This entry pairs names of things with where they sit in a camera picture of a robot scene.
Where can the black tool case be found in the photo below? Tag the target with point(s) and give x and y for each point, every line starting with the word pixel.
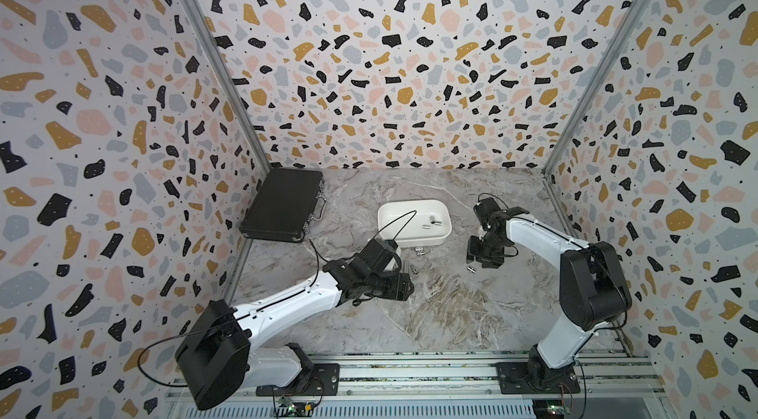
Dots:
pixel 284 206

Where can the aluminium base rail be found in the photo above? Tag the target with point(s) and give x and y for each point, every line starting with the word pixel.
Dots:
pixel 606 384

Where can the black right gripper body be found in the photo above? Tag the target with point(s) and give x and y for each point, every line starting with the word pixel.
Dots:
pixel 483 250

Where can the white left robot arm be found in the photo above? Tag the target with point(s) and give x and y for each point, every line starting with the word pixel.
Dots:
pixel 225 350

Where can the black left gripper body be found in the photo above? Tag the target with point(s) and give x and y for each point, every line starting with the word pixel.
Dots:
pixel 388 286

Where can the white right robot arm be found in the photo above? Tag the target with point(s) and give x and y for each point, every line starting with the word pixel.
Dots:
pixel 592 291

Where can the white plastic storage box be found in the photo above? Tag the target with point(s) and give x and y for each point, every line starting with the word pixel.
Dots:
pixel 403 220

